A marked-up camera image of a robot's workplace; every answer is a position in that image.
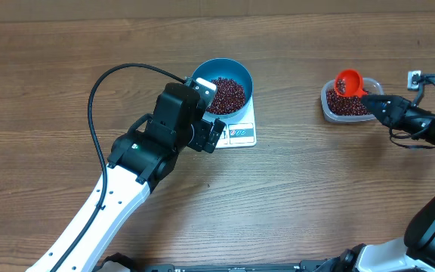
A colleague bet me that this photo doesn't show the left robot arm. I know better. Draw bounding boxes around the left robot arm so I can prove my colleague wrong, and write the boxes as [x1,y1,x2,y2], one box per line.
[29,78,224,271]

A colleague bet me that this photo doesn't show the red scoop with blue handle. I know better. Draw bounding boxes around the red scoop with blue handle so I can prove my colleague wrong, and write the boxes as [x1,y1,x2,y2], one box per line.
[334,69,367,97]

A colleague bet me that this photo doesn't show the white digital kitchen scale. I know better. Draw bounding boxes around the white digital kitchen scale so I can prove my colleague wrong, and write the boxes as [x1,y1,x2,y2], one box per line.
[217,97,257,149]

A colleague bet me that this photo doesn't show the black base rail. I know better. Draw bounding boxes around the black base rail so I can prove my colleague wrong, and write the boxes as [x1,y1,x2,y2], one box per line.
[92,252,354,272]

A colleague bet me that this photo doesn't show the clear plastic container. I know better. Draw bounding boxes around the clear plastic container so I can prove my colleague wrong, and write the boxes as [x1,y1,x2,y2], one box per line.
[320,78,384,123]

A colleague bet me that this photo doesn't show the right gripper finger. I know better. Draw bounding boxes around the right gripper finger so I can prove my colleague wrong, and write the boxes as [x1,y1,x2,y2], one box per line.
[363,102,394,127]
[361,94,410,109]

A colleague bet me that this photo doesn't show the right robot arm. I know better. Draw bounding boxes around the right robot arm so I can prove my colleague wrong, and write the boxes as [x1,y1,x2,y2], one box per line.
[321,94,435,271]

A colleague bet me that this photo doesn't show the red beans in bowl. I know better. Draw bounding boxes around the red beans in bowl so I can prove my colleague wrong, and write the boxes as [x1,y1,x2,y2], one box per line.
[207,77,246,115]

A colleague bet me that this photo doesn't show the blue plastic bowl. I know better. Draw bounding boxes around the blue plastic bowl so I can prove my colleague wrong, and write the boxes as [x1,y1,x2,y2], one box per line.
[192,58,254,118]

